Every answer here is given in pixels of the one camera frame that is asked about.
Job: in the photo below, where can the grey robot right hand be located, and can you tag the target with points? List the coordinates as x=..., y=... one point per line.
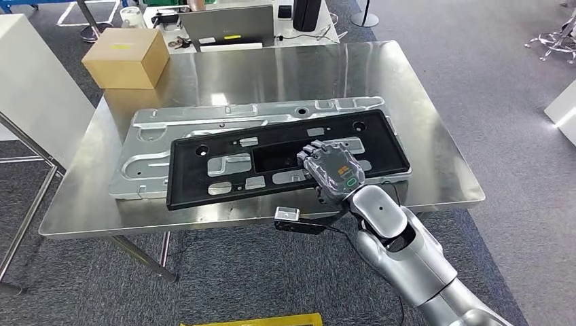
x=335, y=171

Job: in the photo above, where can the black plastic plate bracket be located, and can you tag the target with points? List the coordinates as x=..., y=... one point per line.
x=202, y=189

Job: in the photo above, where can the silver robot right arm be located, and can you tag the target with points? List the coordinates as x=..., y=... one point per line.
x=405, y=256

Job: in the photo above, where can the stainless steel workbench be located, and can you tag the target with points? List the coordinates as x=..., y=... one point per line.
x=270, y=72

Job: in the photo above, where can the white desk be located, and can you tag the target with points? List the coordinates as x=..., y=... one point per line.
x=288, y=45

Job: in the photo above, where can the grey round-base stand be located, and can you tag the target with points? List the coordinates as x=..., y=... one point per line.
x=364, y=20

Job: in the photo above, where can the black cylinder speaker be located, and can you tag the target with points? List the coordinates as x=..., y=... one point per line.
x=307, y=13

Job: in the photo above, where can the small black box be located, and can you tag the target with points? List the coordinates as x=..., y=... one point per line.
x=285, y=11

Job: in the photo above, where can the yellow floor tape square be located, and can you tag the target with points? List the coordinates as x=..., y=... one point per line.
x=252, y=320

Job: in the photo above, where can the grey laptop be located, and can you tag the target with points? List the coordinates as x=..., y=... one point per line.
x=225, y=24

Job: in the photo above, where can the large stamped metal panel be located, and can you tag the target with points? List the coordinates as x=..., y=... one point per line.
x=148, y=135

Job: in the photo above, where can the bunch of keys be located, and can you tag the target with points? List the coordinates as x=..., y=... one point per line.
x=179, y=42

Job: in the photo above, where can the black device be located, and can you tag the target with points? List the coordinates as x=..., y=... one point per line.
x=164, y=19

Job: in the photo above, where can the white cabinet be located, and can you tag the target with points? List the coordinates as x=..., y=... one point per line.
x=564, y=112

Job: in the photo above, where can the brown cardboard box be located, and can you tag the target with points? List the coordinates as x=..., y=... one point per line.
x=121, y=63

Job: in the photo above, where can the white mug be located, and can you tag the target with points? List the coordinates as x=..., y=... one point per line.
x=131, y=17

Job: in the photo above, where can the chrome chair base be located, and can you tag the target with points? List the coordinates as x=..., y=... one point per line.
x=564, y=38

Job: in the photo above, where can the chrome round-base stand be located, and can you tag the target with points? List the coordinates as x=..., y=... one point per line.
x=95, y=33

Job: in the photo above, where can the white board panel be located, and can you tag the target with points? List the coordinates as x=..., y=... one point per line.
x=36, y=90

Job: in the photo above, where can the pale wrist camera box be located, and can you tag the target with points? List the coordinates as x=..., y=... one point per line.
x=288, y=213

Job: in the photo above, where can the black camera bracket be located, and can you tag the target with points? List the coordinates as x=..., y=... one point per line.
x=301, y=227

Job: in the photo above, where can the steel frame table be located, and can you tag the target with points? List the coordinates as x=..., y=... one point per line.
x=31, y=216

